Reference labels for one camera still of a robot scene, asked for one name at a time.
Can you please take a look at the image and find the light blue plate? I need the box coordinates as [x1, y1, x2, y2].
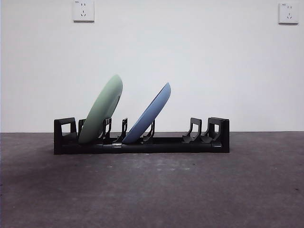
[122, 82, 172, 145]

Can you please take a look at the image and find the pale green plate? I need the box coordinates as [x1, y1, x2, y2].
[78, 74, 124, 145]

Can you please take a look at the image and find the black plastic plate rack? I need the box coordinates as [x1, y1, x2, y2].
[54, 116, 230, 155]

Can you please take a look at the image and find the white wall socket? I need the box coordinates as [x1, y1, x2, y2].
[73, 0, 95, 23]
[278, 2, 299, 25]

